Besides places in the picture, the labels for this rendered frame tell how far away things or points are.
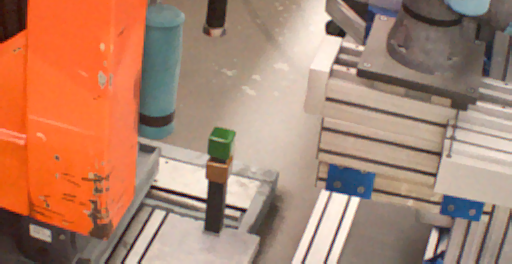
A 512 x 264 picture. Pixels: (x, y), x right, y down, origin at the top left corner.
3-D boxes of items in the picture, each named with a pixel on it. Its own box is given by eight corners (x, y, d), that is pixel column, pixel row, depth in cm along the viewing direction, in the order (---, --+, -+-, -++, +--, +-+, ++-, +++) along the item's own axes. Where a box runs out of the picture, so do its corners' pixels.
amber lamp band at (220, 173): (210, 168, 211) (212, 149, 209) (232, 173, 210) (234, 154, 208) (203, 180, 208) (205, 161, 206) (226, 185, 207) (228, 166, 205)
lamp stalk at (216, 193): (207, 223, 217) (215, 128, 206) (224, 227, 216) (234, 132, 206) (202, 232, 214) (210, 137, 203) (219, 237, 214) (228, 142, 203)
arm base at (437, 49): (467, 45, 208) (474, -2, 203) (461, 82, 196) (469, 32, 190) (392, 25, 211) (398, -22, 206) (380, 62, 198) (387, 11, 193)
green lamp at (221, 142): (212, 144, 208) (214, 124, 206) (235, 149, 208) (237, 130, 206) (205, 156, 205) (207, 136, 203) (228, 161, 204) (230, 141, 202)
